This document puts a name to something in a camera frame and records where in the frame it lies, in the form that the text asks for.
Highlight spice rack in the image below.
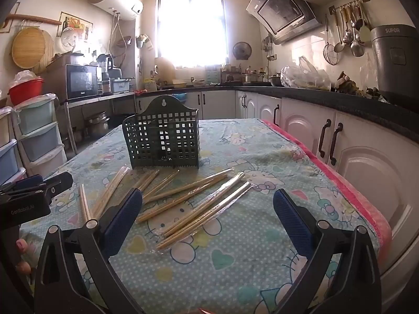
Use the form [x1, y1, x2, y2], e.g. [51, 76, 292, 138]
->
[221, 64, 243, 84]

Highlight beige cutting board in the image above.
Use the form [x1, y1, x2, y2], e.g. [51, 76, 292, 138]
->
[155, 57, 175, 81]

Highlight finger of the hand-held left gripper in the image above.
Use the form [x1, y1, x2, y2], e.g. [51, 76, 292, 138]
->
[0, 174, 45, 194]
[42, 171, 74, 204]

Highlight dark round wall fan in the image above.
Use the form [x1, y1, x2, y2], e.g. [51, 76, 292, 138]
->
[232, 41, 252, 60]

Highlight round bamboo tray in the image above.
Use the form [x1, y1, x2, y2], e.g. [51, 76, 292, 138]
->
[11, 27, 54, 74]

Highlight person's left hand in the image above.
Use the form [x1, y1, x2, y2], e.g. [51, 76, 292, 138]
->
[15, 238, 33, 275]

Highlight black blender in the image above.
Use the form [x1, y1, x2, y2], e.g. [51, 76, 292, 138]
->
[97, 54, 113, 94]

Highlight red plastic basin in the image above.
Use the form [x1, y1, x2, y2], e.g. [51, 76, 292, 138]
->
[8, 78, 45, 106]

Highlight pastel plastic drawer unit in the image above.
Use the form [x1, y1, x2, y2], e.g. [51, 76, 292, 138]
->
[13, 94, 68, 171]

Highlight green leafy vegetables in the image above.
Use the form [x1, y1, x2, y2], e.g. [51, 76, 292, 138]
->
[362, 87, 390, 103]

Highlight green plastic utensil holder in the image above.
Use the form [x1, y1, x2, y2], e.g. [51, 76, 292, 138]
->
[122, 95, 201, 170]

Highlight small white fan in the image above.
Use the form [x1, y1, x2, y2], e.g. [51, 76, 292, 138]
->
[62, 28, 79, 53]

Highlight brown lumpy bundle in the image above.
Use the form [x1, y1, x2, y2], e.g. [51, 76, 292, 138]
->
[337, 71, 361, 94]

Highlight white plastic drawer unit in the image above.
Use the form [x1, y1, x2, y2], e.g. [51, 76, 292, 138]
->
[0, 106, 27, 187]

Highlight black range hood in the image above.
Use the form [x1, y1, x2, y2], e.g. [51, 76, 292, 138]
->
[246, 0, 323, 44]

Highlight kitchen window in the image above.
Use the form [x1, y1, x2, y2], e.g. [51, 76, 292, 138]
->
[157, 0, 228, 68]

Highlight wooden rolling pin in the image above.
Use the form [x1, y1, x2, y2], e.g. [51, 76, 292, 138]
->
[3, 14, 63, 28]

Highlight grey kitchen appliance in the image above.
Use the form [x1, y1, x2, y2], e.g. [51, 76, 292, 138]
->
[370, 24, 419, 103]

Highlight cartoon printed teal blanket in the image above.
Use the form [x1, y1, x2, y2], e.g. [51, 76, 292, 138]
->
[18, 118, 380, 314]

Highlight group of chopsticks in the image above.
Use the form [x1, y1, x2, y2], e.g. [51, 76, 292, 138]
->
[79, 166, 252, 253]

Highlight teal knife block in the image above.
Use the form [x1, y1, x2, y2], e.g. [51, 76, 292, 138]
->
[206, 65, 221, 84]

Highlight small hanging utensils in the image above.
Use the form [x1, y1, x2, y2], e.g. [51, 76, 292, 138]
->
[262, 36, 275, 61]

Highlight clear plastic bag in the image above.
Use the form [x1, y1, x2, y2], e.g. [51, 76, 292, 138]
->
[280, 55, 332, 90]

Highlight metal shelf table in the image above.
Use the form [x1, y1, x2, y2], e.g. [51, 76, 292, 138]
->
[60, 92, 136, 156]

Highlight grey storage box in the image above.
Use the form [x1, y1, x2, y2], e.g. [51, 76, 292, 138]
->
[111, 77, 135, 94]

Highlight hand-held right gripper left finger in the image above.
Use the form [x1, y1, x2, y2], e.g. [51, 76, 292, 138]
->
[34, 188, 145, 314]

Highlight wall utensil rail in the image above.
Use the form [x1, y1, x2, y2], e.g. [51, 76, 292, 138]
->
[329, 0, 370, 15]

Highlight row of hanging cooking utensils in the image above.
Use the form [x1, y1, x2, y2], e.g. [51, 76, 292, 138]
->
[323, 0, 374, 66]

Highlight stacked steel pots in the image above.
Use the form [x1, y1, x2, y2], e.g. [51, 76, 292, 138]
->
[86, 111, 110, 138]

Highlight black microwave oven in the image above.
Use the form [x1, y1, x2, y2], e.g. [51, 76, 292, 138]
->
[65, 64, 103, 100]

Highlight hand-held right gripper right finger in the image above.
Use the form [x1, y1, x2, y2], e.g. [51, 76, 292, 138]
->
[273, 189, 383, 314]

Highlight black countertop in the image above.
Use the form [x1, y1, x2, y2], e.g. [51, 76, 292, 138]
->
[134, 83, 419, 144]

